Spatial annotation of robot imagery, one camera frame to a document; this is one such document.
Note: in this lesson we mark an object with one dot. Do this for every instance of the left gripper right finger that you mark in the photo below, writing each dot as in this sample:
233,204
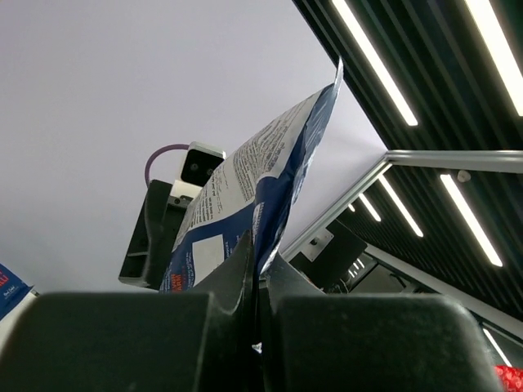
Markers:
312,341

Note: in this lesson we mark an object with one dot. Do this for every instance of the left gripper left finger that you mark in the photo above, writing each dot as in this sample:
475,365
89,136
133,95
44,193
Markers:
198,340

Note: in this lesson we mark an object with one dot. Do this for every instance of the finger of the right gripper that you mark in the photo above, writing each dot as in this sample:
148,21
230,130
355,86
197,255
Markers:
150,248

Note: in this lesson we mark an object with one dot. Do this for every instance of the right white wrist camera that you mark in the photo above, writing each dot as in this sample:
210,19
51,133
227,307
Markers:
199,163

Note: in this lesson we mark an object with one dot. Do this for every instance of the blue Burts spicy chilli bag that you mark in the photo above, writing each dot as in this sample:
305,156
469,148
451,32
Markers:
13,291

